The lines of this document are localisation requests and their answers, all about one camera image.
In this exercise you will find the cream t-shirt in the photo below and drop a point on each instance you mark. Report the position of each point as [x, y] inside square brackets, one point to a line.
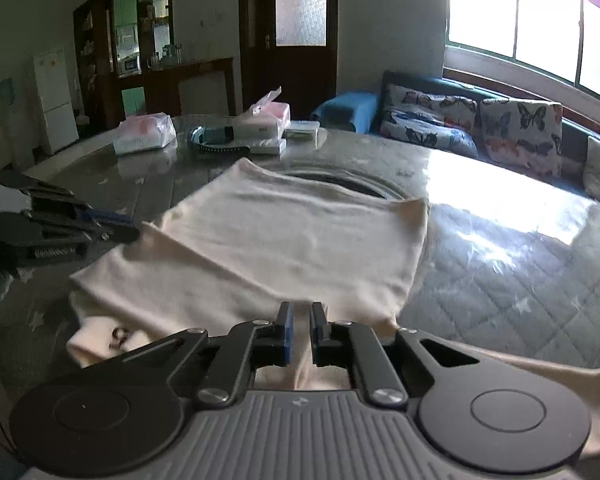
[290, 240]

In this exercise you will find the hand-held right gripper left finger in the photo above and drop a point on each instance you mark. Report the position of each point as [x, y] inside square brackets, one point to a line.
[287, 332]

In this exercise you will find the white refrigerator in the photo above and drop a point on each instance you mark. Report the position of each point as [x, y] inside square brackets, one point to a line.
[55, 102]

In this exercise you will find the microwave oven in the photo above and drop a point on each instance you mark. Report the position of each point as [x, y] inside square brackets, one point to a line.
[130, 65]

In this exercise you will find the long white box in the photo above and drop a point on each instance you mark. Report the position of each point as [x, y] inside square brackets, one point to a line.
[257, 129]

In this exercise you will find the dark wooden cabinet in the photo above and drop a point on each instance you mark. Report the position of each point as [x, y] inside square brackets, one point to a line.
[97, 60]

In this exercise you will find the dark wooden glass door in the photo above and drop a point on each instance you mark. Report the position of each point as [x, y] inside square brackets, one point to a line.
[300, 65]

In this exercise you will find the flat white box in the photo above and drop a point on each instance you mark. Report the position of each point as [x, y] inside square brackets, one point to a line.
[269, 146]

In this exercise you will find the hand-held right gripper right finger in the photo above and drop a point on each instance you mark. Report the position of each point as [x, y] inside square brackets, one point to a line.
[318, 332]

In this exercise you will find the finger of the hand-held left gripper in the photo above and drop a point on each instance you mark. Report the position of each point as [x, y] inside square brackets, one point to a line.
[117, 235]
[109, 218]

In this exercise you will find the small white tray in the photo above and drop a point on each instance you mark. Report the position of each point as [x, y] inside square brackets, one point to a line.
[301, 131]

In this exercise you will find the blue sofa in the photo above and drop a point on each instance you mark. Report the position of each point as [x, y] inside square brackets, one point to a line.
[347, 107]

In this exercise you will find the pink white tissue pack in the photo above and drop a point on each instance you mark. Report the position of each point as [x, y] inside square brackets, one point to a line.
[142, 134]

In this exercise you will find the butterfly print pillow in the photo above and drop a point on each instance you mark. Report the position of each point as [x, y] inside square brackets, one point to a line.
[522, 132]
[425, 135]
[432, 102]

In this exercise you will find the water dispenser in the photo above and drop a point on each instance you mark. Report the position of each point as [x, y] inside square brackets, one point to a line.
[10, 110]

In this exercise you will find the pink plastic-wrapped pack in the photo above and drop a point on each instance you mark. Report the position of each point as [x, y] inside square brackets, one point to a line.
[272, 109]

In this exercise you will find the large window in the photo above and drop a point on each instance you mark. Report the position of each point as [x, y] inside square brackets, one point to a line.
[545, 15]

